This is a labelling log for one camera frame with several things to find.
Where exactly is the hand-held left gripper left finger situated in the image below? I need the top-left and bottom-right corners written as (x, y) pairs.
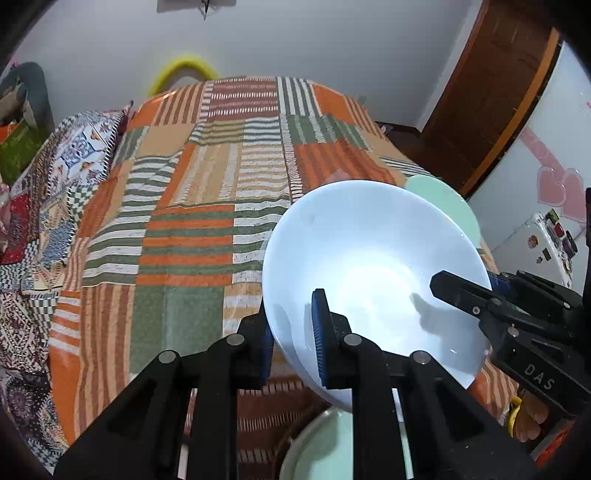
top-left (53, 315), bottom-right (275, 480)

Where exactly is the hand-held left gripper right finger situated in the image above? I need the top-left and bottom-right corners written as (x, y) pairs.
top-left (311, 288), bottom-right (539, 480)

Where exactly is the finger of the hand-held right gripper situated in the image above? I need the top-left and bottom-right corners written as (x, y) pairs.
top-left (490, 270), bottom-right (587, 319)
top-left (429, 270), bottom-right (522, 337)

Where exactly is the white bowl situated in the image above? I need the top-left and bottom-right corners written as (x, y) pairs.
top-left (262, 181), bottom-right (493, 411)

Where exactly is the person's right hand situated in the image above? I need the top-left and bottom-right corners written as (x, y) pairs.
top-left (512, 396), bottom-right (553, 444)

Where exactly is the white fridge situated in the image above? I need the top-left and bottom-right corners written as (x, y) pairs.
top-left (492, 210), bottom-right (583, 291)

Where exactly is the group of fridge magnets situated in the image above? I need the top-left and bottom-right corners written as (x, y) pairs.
top-left (526, 210), bottom-right (580, 278)

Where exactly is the light green plate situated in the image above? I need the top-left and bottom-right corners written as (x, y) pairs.
top-left (405, 174), bottom-right (481, 245)
top-left (277, 406), bottom-right (414, 480)

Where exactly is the pink heart decoration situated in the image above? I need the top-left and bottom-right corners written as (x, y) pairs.
top-left (519, 127), bottom-right (587, 224)

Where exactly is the orange striped blanket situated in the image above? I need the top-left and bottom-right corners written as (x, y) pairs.
top-left (46, 76), bottom-right (522, 446)

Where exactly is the wooden door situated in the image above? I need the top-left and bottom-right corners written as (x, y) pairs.
top-left (418, 0), bottom-right (561, 197)

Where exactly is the patchwork patterned quilt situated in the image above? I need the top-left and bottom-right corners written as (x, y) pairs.
top-left (0, 104), bottom-right (134, 472)

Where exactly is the green box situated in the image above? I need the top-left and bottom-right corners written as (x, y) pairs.
top-left (0, 122), bottom-right (42, 185)

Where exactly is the grey blue chair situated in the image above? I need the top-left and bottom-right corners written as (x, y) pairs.
top-left (0, 62), bottom-right (54, 132)

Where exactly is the yellow ring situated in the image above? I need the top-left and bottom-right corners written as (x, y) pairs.
top-left (148, 53), bottom-right (220, 97)

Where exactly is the grey wall fixture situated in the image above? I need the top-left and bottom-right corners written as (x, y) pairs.
top-left (157, 0), bottom-right (236, 20)

